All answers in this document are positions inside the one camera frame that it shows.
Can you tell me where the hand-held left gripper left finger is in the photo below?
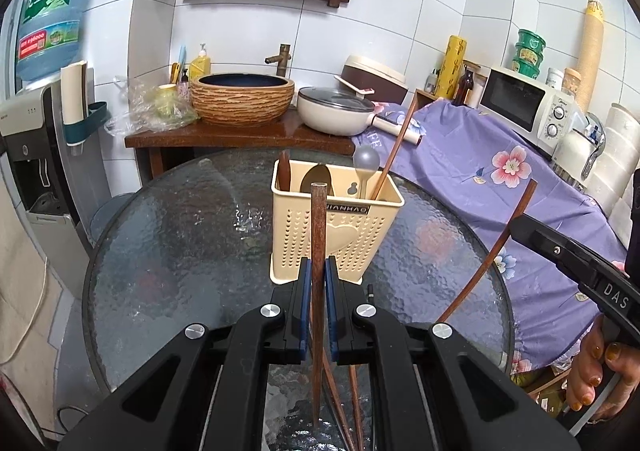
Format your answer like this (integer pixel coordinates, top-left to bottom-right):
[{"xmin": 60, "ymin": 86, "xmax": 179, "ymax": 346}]
[{"xmin": 60, "ymin": 255, "xmax": 313, "ymax": 451}]

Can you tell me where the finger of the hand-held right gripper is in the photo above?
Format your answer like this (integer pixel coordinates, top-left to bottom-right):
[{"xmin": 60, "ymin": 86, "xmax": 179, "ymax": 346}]
[{"xmin": 509, "ymin": 214, "xmax": 597, "ymax": 300}]

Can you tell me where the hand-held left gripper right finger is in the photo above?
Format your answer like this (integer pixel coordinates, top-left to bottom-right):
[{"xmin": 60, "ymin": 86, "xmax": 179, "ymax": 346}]
[{"xmin": 325, "ymin": 255, "xmax": 581, "ymax": 451}]

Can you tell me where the brown wooden chopstick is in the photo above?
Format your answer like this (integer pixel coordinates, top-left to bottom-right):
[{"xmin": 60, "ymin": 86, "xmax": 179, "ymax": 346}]
[
  {"xmin": 369, "ymin": 100, "xmax": 420, "ymax": 200},
  {"xmin": 435, "ymin": 180, "xmax": 538, "ymax": 324},
  {"xmin": 310, "ymin": 182, "xmax": 329, "ymax": 428}
]

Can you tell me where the cream plastic utensil holder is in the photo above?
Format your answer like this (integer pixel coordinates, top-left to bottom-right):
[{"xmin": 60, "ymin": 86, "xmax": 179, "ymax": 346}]
[{"xmin": 270, "ymin": 158, "xmax": 405, "ymax": 286}]

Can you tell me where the grey plastic spoon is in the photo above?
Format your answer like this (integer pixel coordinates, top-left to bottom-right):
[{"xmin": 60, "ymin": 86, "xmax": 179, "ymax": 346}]
[{"xmin": 352, "ymin": 146, "xmax": 383, "ymax": 199}]

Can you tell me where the person's right hand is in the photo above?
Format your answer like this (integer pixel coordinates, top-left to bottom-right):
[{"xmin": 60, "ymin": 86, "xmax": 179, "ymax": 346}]
[{"xmin": 564, "ymin": 315, "xmax": 640, "ymax": 412}]

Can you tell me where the white electric kettle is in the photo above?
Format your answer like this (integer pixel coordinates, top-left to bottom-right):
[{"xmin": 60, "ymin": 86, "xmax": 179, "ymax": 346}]
[{"xmin": 554, "ymin": 111, "xmax": 608, "ymax": 189}]

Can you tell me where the purple floral cloth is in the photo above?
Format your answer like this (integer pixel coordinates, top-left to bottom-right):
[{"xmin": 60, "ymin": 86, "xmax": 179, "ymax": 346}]
[{"xmin": 350, "ymin": 98, "xmax": 631, "ymax": 387}]

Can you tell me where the round glass table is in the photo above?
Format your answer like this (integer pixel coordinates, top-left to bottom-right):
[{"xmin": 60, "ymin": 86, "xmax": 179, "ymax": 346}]
[{"xmin": 81, "ymin": 147, "xmax": 516, "ymax": 397}]

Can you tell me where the white microwave oven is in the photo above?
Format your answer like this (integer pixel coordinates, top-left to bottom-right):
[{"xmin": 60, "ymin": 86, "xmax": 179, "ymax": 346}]
[{"xmin": 479, "ymin": 65, "xmax": 583, "ymax": 158}]

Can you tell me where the glass jar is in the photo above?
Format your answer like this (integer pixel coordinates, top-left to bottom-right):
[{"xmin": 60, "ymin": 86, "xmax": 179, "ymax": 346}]
[{"xmin": 470, "ymin": 62, "xmax": 490, "ymax": 104}]

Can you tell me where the brown glass bottle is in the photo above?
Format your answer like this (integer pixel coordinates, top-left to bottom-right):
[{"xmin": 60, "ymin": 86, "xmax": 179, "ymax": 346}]
[{"xmin": 452, "ymin": 65, "xmax": 476, "ymax": 106}]

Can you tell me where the white frying pan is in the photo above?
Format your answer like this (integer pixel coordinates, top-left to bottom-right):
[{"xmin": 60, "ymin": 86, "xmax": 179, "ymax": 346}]
[{"xmin": 297, "ymin": 86, "xmax": 426, "ymax": 147}]

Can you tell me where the wooden washstand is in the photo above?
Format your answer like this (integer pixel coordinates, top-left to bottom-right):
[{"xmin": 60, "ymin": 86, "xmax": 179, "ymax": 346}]
[{"xmin": 124, "ymin": 108, "xmax": 357, "ymax": 187}]

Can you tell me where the tall beige paper cup stack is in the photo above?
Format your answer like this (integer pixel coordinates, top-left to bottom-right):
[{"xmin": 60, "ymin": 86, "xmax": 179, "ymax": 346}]
[{"xmin": 574, "ymin": 0, "xmax": 606, "ymax": 114}]

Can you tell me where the yellow plastic wrap roll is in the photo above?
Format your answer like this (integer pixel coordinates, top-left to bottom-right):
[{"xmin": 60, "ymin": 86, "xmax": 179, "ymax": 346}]
[{"xmin": 434, "ymin": 35, "xmax": 468, "ymax": 99}]

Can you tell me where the glass pan lid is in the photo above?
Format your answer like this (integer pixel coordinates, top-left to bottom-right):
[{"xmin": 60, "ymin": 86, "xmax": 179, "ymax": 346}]
[{"xmin": 298, "ymin": 86, "xmax": 376, "ymax": 113}]

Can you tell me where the brown ribbed wash basin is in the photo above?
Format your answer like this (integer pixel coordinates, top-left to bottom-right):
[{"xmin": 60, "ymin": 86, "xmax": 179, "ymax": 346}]
[{"xmin": 190, "ymin": 72, "xmax": 296, "ymax": 128}]

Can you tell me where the white rice paddle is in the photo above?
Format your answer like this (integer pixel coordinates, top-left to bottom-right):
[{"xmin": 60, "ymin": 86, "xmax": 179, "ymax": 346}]
[{"xmin": 334, "ymin": 75, "xmax": 376, "ymax": 96}]

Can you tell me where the brown white rice cooker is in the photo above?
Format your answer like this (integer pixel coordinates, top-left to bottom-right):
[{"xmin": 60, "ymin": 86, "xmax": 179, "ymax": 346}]
[{"xmin": 341, "ymin": 55, "xmax": 408, "ymax": 104}]

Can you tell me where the bronze faucet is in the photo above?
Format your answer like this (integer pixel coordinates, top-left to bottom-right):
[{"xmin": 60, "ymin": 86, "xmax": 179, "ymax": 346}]
[{"xmin": 264, "ymin": 44, "xmax": 292, "ymax": 78}]

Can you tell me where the yellow green cup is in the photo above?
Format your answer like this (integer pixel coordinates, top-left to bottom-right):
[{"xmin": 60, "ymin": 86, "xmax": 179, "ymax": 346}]
[{"xmin": 156, "ymin": 84, "xmax": 177, "ymax": 118}]

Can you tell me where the clear plastic bag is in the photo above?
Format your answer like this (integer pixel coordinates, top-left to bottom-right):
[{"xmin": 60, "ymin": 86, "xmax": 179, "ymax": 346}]
[{"xmin": 105, "ymin": 75, "xmax": 201, "ymax": 137}]

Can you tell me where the yellow soap pump bottle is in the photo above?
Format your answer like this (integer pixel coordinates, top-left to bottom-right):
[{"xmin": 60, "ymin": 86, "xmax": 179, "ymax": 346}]
[{"xmin": 189, "ymin": 43, "xmax": 212, "ymax": 82}]

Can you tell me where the beige cloth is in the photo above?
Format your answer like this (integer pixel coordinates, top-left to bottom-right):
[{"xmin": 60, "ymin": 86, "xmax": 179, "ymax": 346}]
[{"xmin": 0, "ymin": 201, "xmax": 63, "ymax": 364}]

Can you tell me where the teal cup holder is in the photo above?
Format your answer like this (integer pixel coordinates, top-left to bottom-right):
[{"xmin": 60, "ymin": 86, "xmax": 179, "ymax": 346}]
[{"xmin": 62, "ymin": 101, "xmax": 112, "ymax": 147}]

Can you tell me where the white paper cup stack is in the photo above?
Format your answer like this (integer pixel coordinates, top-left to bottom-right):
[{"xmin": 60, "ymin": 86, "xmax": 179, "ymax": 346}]
[{"xmin": 60, "ymin": 60, "xmax": 88, "ymax": 124}]

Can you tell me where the grey water dispenser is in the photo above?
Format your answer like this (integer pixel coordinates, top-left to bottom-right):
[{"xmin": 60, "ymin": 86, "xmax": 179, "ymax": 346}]
[{"xmin": 0, "ymin": 81, "xmax": 91, "ymax": 299}]

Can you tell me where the blue water jug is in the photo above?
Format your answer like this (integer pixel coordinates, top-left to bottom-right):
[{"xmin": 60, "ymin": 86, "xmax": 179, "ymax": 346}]
[{"xmin": 14, "ymin": 0, "xmax": 95, "ymax": 82}]

